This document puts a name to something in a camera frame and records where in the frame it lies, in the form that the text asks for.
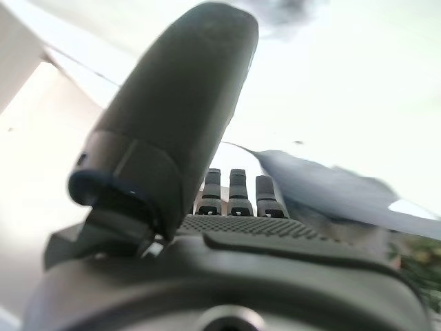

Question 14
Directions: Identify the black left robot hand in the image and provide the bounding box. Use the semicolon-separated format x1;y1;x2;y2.
20;0;435;331

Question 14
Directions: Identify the white garment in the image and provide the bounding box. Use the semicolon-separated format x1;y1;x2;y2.
256;149;441;241

